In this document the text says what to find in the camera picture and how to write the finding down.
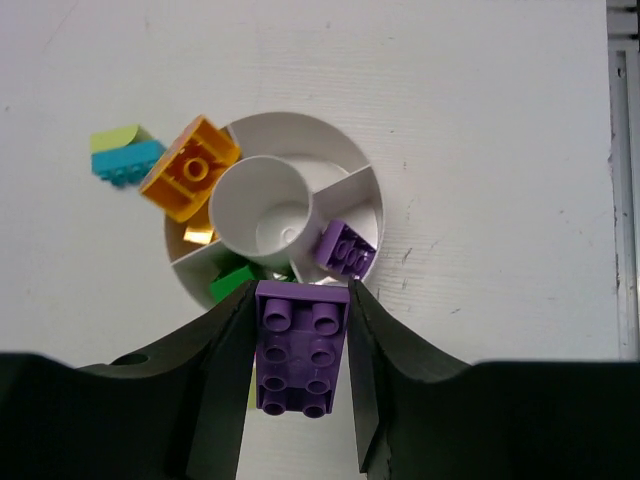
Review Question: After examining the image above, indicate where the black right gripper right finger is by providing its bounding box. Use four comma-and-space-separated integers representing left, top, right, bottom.
347, 281, 639, 479

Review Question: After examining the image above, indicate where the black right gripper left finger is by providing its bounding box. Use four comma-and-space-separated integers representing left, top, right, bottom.
1, 281, 256, 479

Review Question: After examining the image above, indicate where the green arch lego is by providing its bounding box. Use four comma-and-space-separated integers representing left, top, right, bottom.
209, 264, 264, 302

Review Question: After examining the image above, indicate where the purple lego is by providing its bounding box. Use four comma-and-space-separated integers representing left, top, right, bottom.
255, 280, 350, 419
314, 219, 377, 279

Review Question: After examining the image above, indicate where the yellow butterfly lego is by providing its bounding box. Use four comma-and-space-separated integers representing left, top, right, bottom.
139, 115, 241, 223

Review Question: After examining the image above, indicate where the yellow-green and teal long lego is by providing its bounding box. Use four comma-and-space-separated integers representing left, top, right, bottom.
89, 124, 166, 188

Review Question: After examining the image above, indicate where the pale green curved lego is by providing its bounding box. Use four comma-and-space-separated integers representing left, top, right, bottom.
247, 358, 257, 410

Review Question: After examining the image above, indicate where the yellow lego brick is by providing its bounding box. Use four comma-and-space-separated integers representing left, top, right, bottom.
183, 226, 217, 245

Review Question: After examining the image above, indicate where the white round divided container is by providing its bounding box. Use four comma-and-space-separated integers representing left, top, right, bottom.
164, 112, 385, 310

